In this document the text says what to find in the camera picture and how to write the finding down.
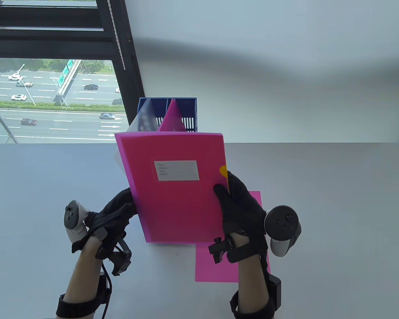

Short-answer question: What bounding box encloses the person's left hand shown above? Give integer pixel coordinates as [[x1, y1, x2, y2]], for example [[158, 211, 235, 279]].
[[71, 187, 138, 263]]

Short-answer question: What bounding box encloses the person's right hand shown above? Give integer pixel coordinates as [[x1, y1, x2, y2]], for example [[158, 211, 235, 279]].
[[213, 170, 268, 263]]

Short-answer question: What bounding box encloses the pink cardstock sheet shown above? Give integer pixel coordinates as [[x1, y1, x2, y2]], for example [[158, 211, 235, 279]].
[[195, 191, 270, 283]]

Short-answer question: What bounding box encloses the pink translucent L-shaped folder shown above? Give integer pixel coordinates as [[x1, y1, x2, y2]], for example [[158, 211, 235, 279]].
[[158, 99, 188, 133], [115, 132, 228, 244]]

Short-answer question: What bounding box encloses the person's left forearm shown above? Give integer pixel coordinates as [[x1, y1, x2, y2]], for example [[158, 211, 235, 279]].
[[64, 236, 103, 304]]

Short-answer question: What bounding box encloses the person's right forearm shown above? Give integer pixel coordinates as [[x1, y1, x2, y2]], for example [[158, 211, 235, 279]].
[[234, 256, 270, 314]]

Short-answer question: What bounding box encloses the black box on right forearm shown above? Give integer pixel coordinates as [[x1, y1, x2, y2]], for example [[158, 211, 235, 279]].
[[265, 273, 282, 312]]

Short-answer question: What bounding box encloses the grey right hand controller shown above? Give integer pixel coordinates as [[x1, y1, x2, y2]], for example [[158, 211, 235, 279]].
[[264, 205, 302, 257]]

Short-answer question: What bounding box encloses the grey hand controller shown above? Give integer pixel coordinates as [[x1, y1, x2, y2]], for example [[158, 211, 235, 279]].
[[64, 200, 91, 243], [264, 205, 302, 257]]

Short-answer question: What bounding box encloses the grey left hand controller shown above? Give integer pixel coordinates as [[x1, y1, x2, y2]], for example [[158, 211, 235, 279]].
[[64, 200, 91, 243]]

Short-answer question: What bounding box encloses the blue perforated file holder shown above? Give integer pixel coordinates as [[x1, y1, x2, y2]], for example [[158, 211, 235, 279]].
[[137, 97, 198, 133]]

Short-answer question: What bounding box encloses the grey slanted metal strut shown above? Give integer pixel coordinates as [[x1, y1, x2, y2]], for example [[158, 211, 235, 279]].
[[0, 98, 18, 144]]

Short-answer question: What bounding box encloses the green road sign gantry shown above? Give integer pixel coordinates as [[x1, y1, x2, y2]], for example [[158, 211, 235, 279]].
[[53, 59, 82, 107]]

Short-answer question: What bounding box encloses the grey street lamp pole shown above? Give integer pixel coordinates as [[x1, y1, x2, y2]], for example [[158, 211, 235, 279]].
[[8, 64, 36, 106]]

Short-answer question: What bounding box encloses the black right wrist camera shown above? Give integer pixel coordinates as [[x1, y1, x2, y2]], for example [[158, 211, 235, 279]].
[[208, 237, 234, 265]]

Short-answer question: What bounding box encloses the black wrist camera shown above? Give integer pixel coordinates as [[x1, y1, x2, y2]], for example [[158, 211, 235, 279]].
[[110, 239, 132, 276], [208, 237, 234, 265]]

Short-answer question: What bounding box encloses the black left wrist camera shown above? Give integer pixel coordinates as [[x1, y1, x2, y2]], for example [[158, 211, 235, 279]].
[[110, 239, 132, 276]]

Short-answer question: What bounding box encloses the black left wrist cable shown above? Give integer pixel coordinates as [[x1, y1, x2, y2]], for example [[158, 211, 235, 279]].
[[100, 263, 113, 319]]

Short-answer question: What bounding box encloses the black right forearm strap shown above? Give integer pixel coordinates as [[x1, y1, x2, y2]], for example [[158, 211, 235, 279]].
[[229, 289, 277, 319]]

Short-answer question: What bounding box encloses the black forearm strap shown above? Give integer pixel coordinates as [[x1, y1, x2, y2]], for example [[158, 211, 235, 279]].
[[229, 289, 277, 319], [56, 293, 104, 319]]

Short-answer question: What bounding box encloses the black left forearm strap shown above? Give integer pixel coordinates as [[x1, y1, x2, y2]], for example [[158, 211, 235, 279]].
[[56, 293, 104, 319]]

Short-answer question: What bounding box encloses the black window frame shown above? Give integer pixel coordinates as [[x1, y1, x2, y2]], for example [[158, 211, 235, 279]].
[[0, 0, 145, 144]]

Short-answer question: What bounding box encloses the white bead blind chain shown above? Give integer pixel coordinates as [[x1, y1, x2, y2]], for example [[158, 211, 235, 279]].
[[107, 0, 126, 71]]

